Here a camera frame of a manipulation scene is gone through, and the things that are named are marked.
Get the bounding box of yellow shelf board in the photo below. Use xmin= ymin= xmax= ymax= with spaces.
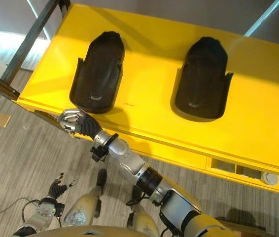
xmin=16 ymin=3 xmax=279 ymax=198

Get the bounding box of silver robot leg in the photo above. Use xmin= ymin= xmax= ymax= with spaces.
xmin=126 ymin=185 xmax=160 ymax=237
xmin=64 ymin=169 xmax=107 ymax=227

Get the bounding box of black cable on floor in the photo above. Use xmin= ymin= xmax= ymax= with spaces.
xmin=0 ymin=197 xmax=40 ymax=223

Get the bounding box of silver robot right leg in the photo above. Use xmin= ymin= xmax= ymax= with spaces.
xmin=126 ymin=185 xmax=160 ymax=237

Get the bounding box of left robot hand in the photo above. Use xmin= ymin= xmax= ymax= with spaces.
xmin=48 ymin=172 xmax=79 ymax=199

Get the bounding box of small brown cardboard piece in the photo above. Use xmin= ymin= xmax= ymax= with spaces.
xmin=0 ymin=114 xmax=12 ymax=128

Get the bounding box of white round shelf knob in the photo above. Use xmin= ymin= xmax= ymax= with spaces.
xmin=262 ymin=172 xmax=279 ymax=186

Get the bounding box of grey metal shelf post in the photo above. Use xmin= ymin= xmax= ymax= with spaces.
xmin=243 ymin=0 xmax=279 ymax=38

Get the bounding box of dark metal shelf post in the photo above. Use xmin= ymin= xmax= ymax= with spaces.
xmin=0 ymin=0 xmax=58 ymax=83

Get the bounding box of black sole-shaped part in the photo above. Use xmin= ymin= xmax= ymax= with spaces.
xmin=170 ymin=36 xmax=234 ymax=123
xmin=69 ymin=31 xmax=126 ymax=115

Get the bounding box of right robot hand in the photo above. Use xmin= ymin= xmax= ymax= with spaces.
xmin=57 ymin=108 xmax=103 ymax=140

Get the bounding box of silver robot left leg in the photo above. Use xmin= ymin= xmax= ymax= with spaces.
xmin=64 ymin=169 xmax=107 ymax=227

